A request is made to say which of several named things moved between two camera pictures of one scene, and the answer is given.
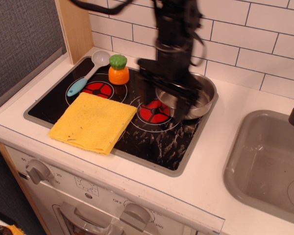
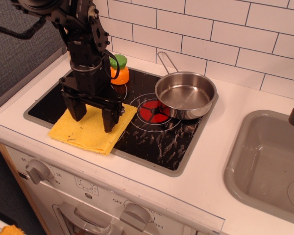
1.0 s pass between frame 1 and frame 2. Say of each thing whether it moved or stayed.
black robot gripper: moved
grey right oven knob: stayed
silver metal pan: stayed
